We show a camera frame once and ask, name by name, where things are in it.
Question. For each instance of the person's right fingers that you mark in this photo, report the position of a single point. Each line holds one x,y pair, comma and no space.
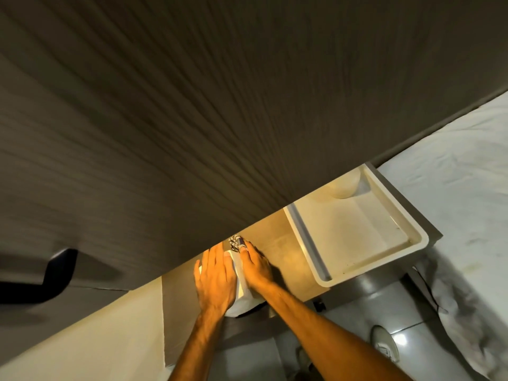
250,255

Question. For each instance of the beige bedside table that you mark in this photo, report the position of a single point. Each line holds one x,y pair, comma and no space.
285,253

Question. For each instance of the white slipper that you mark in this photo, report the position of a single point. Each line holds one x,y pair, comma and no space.
384,343

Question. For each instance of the person's left forearm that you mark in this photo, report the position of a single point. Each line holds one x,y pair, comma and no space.
198,345

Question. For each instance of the person's left hand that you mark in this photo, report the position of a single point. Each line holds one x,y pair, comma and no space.
214,283

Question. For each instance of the person's right hand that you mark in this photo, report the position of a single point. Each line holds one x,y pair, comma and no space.
258,271

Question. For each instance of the dark wood-grain cabinet panel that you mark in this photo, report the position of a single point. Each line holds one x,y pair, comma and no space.
222,115

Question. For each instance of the white bed sheet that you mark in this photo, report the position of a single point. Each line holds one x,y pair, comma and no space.
460,186

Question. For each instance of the person's left fingers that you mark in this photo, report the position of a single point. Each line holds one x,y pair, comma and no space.
214,259

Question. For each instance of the person's right forearm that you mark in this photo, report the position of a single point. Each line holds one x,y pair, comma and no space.
313,333

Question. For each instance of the white rectangular tray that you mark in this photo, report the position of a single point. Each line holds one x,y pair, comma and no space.
357,230

